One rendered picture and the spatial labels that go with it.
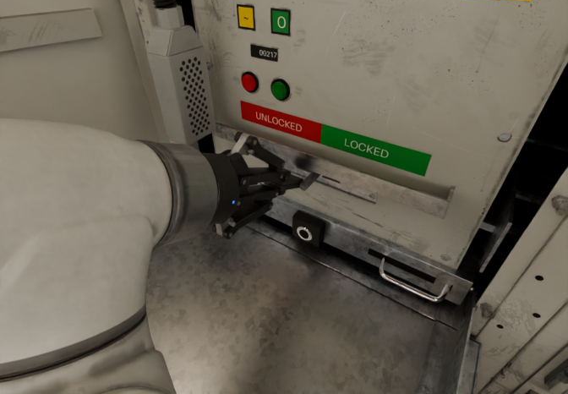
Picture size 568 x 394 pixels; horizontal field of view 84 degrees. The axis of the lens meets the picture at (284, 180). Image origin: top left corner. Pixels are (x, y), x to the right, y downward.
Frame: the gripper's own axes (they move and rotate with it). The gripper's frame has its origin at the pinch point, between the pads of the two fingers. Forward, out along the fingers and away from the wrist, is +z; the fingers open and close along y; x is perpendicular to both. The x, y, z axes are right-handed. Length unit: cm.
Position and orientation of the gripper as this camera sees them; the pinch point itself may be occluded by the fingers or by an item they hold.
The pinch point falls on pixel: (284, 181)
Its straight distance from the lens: 48.3
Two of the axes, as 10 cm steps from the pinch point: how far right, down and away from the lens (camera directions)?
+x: 8.4, 3.3, -4.3
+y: -2.7, 9.4, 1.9
